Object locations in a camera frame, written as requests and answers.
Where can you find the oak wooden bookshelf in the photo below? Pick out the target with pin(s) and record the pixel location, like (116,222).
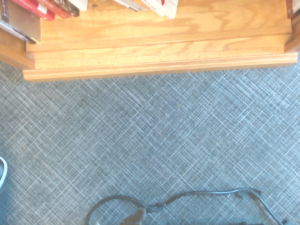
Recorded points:
(164,35)

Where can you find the white book with red mark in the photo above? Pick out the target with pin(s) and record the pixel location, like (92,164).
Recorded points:
(164,8)

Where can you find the thin grey white book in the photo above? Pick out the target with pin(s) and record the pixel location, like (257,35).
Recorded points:
(131,4)

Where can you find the dark spine thin book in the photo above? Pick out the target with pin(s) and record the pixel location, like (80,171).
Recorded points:
(74,10)

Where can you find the plain white book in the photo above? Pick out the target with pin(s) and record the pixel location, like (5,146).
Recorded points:
(80,4)

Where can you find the brown red spine book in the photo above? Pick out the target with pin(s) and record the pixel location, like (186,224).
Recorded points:
(57,9)

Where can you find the thick tan paged book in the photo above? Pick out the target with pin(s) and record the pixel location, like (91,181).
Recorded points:
(23,25)

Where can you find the red cover book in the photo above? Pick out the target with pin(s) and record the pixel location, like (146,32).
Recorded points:
(35,9)

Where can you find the dark cover book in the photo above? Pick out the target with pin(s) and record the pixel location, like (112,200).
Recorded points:
(294,9)

